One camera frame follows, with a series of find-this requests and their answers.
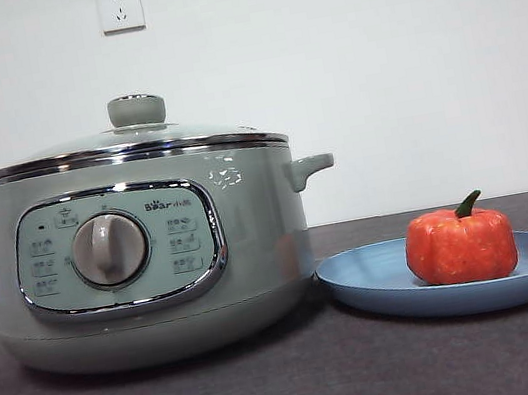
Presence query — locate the pale green electric steamer pot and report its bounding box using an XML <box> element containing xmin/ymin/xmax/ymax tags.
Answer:
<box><xmin>0</xmin><ymin>118</ymin><xmax>364</xmax><ymax>393</ymax></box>

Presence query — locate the white wall socket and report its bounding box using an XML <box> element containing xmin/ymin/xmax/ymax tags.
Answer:
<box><xmin>96</xmin><ymin>0</ymin><xmax>149</xmax><ymax>38</ymax></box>

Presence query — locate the orange pumpkin with green stem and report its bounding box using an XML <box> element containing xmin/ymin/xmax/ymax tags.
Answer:
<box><xmin>396</xmin><ymin>183</ymin><xmax>523</xmax><ymax>294</ymax></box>

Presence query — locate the glass lid with green knob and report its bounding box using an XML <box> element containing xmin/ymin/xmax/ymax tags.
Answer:
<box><xmin>0</xmin><ymin>70</ymin><xmax>290</xmax><ymax>194</ymax></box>

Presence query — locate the blue round plate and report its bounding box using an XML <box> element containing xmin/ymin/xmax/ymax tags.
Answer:
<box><xmin>312</xmin><ymin>216</ymin><xmax>528</xmax><ymax>341</ymax></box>

